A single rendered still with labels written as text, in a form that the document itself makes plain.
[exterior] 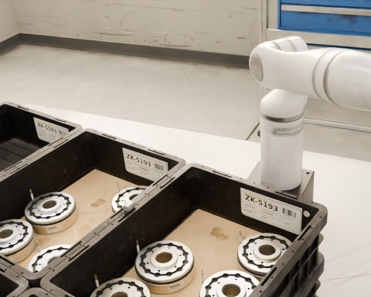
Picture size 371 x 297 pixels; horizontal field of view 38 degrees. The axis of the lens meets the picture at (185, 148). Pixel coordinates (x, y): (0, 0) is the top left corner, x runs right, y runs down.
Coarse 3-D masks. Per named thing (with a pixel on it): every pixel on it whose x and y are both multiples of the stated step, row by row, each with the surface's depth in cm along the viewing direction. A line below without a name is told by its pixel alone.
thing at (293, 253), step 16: (176, 176) 104; (224, 176) 103; (160, 192) 100; (272, 192) 97; (320, 208) 92; (112, 224) 93; (320, 224) 90; (96, 240) 90; (304, 240) 85; (80, 256) 87; (288, 256) 83; (272, 272) 81; (288, 272) 83; (48, 288) 81; (256, 288) 78; (272, 288) 79
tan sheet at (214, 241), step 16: (192, 224) 107; (208, 224) 107; (224, 224) 106; (176, 240) 103; (192, 240) 103; (208, 240) 102; (224, 240) 102; (208, 256) 99; (224, 256) 98; (128, 272) 97; (208, 272) 95; (192, 288) 92
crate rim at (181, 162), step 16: (64, 144) 119; (128, 144) 116; (32, 160) 114; (176, 160) 109; (144, 192) 100; (80, 240) 90; (0, 256) 88; (64, 256) 87; (16, 272) 84; (32, 272) 84; (48, 272) 84
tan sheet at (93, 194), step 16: (96, 176) 125; (112, 176) 124; (64, 192) 120; (80, 192) 120; (96, 192) 119; (112, 192) 119; (80, 208) 115; (96, 208) 114; (80, 224) 110; (96, 224) 110; (48, 240) 106; (64, 240) 106; (32, 256) 103
